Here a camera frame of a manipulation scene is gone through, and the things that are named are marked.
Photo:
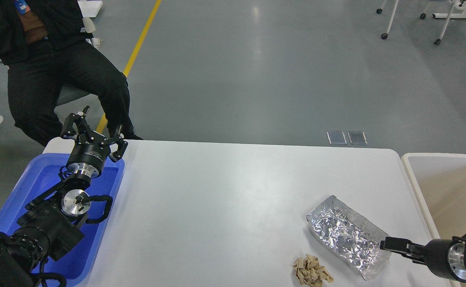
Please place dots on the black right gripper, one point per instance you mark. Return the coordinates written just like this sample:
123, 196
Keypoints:
444, 258

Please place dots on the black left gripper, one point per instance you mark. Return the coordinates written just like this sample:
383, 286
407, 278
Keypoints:
89, 155

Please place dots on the aluminium foil bag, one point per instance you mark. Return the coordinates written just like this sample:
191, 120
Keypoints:
350, 236

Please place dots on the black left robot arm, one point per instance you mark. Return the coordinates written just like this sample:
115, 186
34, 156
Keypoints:
51, 225

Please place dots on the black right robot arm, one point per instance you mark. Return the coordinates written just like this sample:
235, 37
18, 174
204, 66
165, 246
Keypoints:
445, 258

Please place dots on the beige plastic bin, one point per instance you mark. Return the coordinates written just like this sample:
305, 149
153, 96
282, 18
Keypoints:
439, 183

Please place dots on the crumpled beige paper ball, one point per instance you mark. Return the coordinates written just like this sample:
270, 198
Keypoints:
309, 272

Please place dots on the person in black clothes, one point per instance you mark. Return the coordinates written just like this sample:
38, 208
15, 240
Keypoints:
44, 45

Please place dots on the right metal floor plate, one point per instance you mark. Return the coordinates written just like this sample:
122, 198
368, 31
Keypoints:
357, 138

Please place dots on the metal floor plate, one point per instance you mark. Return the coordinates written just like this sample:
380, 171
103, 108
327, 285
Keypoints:
357, 138
336, 138

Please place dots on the left metal floor plate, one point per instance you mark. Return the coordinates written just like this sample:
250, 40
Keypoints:
336, 138

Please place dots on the white wheeled rack frame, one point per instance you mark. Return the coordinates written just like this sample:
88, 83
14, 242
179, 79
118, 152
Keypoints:
454, 5

